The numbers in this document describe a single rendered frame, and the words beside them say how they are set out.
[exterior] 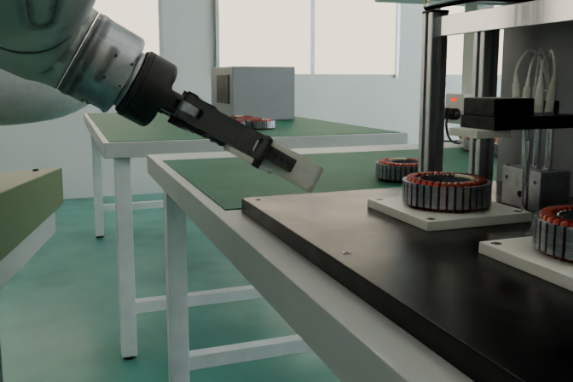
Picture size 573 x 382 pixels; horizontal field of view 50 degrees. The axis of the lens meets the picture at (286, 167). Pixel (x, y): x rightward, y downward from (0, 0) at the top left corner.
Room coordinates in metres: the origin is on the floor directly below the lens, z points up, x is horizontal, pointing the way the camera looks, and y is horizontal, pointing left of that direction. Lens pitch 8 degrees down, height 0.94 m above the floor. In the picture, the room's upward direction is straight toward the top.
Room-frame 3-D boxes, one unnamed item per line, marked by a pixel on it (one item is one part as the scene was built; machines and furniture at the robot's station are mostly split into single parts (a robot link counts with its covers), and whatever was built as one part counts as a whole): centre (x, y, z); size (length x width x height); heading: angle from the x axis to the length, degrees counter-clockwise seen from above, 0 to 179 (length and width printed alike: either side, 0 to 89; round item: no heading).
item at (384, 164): (1.19, -0.23, 0.77); 0.11 x 0.11 x 0.04
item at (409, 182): (0.78, -0.21, 0.80); 0.11 x 0.11 x 0.04
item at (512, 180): (0.83, -0.34, 0.80); 0.07 x 0.05 x 0.06; 20
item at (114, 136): (2.97, 0.38, 0.38); 1.85 x 1.10 x 0.75; 20
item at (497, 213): (0.78, -0.21, 0.78); 0.15 x 0.15 x 0.01; 20
